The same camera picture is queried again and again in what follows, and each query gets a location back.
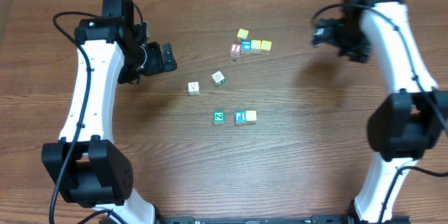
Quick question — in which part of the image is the plain white wooden block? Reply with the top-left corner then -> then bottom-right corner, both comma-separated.
188,82 -> 200,95

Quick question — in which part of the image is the white patterned block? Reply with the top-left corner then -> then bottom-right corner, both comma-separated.
211,71 -> 225,87

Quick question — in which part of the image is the green Z block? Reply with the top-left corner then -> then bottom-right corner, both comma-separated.
213,111 -> 225,125

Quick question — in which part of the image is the blue P block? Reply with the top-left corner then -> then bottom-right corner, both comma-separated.
235,111 -> 246,125

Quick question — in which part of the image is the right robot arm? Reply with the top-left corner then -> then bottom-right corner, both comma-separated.
311,0 -> 447,223

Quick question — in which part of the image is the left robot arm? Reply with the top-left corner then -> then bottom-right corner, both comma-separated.
41,0 -> 177,223

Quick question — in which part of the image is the red letter block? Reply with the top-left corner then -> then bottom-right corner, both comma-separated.
230,43 -> 241,58

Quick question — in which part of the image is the yellow block top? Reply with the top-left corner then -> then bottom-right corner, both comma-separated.
237,28 -> 249,42

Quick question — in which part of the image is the blue letter block in row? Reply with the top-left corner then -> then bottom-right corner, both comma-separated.
241,41 -> 251,55

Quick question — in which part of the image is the yellow block right row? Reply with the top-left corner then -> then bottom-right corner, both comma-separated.
260,40 -> 272,55

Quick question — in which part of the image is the yellow block row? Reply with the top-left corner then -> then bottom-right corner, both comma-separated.
260,40 -> 272,55
251,40 -> 262,54

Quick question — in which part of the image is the yellow block middle row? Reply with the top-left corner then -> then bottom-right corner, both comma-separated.
251,40 -> 262,54

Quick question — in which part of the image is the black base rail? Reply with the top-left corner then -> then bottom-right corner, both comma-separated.
153,215 -> 412,224

